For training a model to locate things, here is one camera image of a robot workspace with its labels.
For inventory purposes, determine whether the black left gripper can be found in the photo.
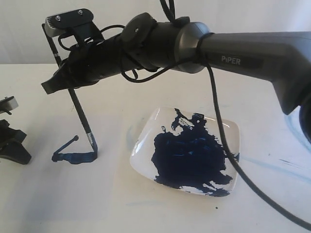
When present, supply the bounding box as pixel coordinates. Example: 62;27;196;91
0;119;32;165

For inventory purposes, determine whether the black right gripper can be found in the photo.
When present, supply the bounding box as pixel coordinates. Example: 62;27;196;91
41;34;126;95

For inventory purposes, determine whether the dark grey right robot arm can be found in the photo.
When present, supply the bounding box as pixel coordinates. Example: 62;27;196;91
42;13;311;138

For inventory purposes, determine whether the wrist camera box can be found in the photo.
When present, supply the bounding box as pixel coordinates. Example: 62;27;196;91
44;8;94;38
0;96;18;115

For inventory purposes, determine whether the white paper sheet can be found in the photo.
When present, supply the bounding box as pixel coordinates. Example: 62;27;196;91
2;115;121;221

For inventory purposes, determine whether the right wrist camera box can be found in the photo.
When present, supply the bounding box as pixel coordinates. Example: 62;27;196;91
44;8;94;38

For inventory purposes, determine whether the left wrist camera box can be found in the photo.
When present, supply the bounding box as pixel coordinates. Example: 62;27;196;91
0;96;18;115

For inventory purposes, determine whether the black paintbrush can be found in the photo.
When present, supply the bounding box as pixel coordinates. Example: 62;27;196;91
41;23;99;161

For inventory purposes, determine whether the white square paint plate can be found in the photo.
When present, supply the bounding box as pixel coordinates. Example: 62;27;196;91
130;107;238;197

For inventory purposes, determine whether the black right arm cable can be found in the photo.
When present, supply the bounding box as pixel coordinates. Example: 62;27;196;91
57;0;311;233

